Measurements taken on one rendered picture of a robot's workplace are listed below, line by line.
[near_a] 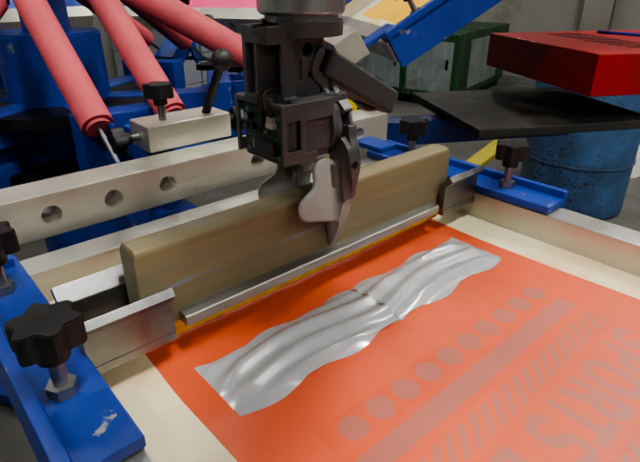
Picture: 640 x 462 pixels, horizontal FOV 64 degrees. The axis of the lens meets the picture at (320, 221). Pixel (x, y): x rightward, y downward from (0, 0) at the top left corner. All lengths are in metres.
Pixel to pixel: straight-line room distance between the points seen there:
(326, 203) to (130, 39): 0.60
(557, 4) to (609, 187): 4.30
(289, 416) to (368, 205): 0.25
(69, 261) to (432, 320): 0.37
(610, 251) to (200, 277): 0.45
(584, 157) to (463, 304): 2.62
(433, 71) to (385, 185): 5.12
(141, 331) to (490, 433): 0.27
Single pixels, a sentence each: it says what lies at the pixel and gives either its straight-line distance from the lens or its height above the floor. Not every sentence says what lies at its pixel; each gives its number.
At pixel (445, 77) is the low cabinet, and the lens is 5.64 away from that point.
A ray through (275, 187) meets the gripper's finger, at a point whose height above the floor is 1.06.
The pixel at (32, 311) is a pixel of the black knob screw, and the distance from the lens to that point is 0.37.
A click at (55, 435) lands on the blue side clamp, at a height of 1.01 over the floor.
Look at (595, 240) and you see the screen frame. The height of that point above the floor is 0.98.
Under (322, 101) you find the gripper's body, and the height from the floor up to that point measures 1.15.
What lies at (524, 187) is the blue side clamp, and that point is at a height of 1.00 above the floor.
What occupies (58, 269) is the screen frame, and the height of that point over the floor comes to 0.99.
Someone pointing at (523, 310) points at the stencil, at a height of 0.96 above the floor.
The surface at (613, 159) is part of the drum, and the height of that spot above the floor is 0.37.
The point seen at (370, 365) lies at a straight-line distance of 0.45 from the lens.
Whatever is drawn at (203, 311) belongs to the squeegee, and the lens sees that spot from 0.45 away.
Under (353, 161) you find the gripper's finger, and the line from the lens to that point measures 0.47.
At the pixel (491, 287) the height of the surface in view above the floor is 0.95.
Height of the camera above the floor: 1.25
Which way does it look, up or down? 26 degrees down
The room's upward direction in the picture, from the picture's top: straight up
